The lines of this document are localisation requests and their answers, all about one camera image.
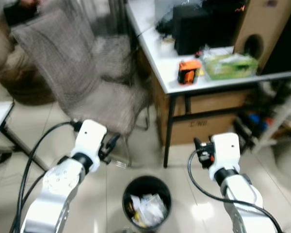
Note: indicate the blue object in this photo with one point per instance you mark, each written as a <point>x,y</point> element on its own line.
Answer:
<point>254,120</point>

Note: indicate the brown cardboard box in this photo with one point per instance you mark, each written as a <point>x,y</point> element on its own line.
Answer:
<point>203,128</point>

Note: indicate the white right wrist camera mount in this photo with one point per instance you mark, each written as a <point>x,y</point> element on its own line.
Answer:
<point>225,153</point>

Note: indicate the grey plaid metal-frame chair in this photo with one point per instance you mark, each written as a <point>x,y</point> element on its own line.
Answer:
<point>63,63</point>

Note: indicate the tall cardboard box with hole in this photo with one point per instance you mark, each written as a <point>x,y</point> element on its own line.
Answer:
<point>266,24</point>

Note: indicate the white rack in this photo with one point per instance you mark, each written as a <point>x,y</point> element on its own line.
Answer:
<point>279,114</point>

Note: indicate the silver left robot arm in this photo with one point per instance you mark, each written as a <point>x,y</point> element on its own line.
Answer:
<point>56,187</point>

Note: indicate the black box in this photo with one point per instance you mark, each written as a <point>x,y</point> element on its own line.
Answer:
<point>194,29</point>

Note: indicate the crumpled white plastic wrapper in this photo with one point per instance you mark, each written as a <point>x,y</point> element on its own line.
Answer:
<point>150,208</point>

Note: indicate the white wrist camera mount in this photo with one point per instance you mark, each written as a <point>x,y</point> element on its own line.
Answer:
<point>89,138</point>
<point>225,153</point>

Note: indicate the green wet wipes pack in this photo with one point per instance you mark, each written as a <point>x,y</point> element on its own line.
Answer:
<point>230,67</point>

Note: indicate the yellow wrapper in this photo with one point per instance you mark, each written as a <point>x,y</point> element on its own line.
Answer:
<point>135,218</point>

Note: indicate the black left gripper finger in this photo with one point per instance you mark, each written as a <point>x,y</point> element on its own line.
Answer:
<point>115,141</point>

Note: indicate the black round rubbish bin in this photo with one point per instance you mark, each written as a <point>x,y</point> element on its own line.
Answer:
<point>157,187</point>

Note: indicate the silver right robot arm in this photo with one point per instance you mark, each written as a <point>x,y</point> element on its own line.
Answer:
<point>245,199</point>

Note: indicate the brown sofa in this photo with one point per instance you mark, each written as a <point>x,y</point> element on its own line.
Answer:
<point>12,73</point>

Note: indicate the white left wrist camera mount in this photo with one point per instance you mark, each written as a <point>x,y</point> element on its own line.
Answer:
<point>89,138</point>

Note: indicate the orange and black device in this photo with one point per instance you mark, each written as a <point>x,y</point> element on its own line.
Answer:
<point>188,72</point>

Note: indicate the white table with black legs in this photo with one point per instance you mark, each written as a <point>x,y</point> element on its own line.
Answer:
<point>160,58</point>

